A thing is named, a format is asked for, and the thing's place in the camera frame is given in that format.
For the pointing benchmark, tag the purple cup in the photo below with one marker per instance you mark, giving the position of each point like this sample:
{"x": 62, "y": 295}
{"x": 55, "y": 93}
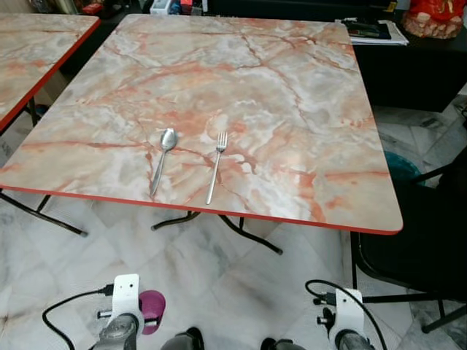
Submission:
{"x": 152, "y": 306}

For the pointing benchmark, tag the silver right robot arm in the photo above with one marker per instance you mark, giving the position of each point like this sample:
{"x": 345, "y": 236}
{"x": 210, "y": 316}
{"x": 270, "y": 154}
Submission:
{"x": 354, "y": 343}

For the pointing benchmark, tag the teal bin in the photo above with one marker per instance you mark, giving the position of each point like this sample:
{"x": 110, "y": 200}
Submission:
{"x": 400, "y": 166}

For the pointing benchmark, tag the black chair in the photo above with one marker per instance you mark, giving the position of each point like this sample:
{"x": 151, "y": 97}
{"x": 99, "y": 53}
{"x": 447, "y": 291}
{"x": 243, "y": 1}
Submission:
{"x": 423, "y": 240}

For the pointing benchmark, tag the red figurine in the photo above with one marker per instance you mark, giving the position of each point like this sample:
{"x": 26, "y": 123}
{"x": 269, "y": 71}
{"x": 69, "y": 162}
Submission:
{"x": 438, "y": 11}

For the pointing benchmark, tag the stack of papers with black book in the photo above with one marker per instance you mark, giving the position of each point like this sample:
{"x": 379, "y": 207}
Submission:
{"x": 372, "y": 30}

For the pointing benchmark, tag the robot right leg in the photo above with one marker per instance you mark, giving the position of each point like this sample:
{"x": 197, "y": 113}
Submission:
{"x": 283, "y": 345}

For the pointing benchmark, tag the robot leg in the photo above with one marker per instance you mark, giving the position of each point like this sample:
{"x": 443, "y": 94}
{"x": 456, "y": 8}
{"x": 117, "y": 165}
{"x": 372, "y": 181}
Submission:
{"x": 283, "y": 345}
{"x": 182, "y": 341}

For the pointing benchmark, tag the silver metal fork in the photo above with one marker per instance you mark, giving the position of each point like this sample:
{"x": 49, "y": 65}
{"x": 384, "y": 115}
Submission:
{"x": 216, "y": 168}

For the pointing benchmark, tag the marble table with red edge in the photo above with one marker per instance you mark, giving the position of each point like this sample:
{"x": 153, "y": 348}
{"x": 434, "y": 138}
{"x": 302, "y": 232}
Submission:
{"x": 36, "y": 51}
{"x": 219, "y": 87}

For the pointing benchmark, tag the silver metal spoon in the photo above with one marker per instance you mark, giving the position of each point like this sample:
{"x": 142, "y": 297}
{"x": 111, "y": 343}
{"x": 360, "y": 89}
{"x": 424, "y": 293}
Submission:
{"x": 168, "y": 138}

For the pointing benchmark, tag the robot left leg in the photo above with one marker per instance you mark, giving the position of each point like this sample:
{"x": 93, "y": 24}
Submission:
{"x": 182, "y": 341}

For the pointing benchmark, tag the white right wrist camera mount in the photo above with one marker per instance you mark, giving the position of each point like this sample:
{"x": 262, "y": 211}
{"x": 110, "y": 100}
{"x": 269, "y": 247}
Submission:
{"x": 349, "y": 310}

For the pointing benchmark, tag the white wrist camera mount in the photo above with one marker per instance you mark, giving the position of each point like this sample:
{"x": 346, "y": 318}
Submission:
{"x": 125, "y": 292}
{"x": 349, "y": 310}

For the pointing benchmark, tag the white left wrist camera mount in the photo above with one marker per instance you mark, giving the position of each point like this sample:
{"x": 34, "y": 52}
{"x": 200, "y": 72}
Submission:
{"x": 125, "y": 292}

